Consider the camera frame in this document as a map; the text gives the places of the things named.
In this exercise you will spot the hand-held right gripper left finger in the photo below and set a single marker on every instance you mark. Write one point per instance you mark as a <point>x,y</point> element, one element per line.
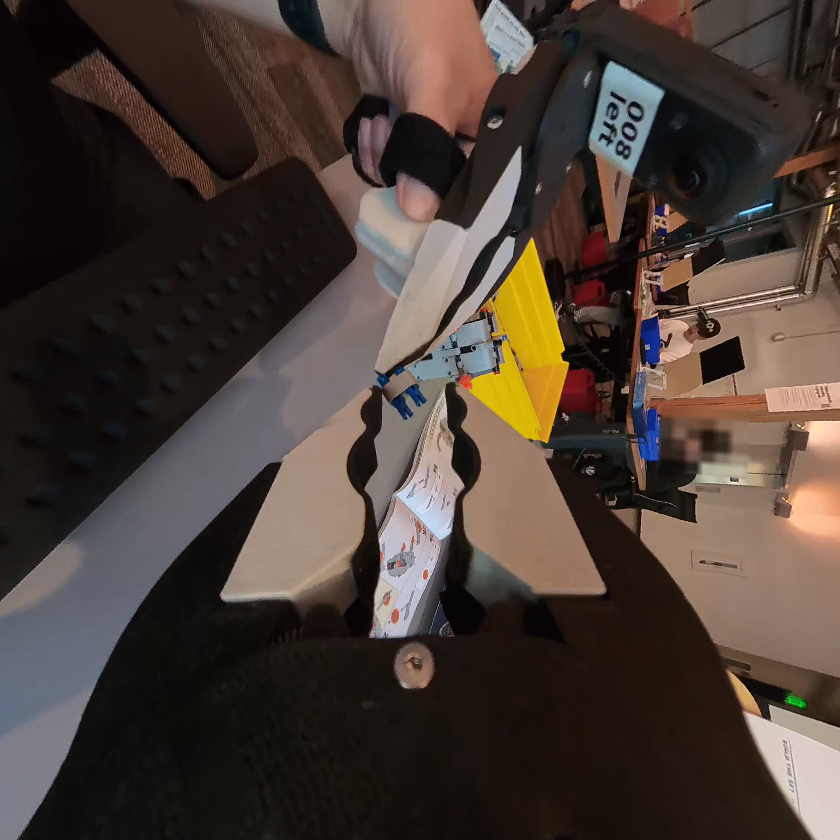
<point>295,525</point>

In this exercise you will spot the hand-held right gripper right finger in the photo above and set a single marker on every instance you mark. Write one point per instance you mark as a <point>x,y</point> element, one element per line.
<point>525,525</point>

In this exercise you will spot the black dimpled armrest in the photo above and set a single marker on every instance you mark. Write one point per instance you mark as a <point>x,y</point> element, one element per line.
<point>164,341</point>

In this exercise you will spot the instruction booklet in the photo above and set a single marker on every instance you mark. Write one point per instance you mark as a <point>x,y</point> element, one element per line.
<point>410,525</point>

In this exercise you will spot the red storage bin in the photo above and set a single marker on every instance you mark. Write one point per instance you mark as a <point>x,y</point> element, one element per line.
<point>590,262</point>
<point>587,390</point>

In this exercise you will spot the grey toy robot model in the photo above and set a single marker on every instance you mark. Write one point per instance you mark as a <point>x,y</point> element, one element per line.
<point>469,354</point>

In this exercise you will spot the dark smooth armrest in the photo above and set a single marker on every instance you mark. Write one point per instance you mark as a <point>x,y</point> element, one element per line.
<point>177,79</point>

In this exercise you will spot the white instruction poster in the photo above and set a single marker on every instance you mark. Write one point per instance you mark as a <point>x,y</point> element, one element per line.
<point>800,774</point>

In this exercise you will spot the grey desk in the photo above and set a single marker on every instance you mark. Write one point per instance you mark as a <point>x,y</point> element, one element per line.
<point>262,420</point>

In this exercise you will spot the person's left hand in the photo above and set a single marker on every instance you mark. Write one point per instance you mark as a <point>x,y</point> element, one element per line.
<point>420,59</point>

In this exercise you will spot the black wall device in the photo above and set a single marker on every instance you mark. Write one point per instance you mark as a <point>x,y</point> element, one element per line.
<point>781,697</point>

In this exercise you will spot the grey beam with blue pins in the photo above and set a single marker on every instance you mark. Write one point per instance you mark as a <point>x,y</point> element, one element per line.
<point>397,390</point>

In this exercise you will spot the wooden post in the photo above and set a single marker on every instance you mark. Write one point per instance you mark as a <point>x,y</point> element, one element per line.
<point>722,407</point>

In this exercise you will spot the black wrist band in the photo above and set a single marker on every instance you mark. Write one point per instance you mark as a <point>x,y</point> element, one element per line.
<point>305,23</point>

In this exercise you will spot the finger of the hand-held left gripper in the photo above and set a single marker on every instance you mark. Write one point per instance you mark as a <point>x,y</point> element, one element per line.
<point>489,282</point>
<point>426,289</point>

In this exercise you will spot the tan rounded board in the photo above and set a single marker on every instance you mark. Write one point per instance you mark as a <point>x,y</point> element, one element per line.
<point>748,699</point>

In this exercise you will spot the yellow plastic bin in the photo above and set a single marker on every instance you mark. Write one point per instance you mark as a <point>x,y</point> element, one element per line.
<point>525,308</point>

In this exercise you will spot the long wooden table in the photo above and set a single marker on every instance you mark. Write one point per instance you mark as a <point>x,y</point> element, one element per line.
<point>635,394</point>

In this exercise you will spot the silver wall pipes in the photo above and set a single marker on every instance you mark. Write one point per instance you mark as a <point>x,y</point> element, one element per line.
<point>754,295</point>

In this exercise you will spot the white paper notice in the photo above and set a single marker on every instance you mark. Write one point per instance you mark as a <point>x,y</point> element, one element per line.
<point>804,397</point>

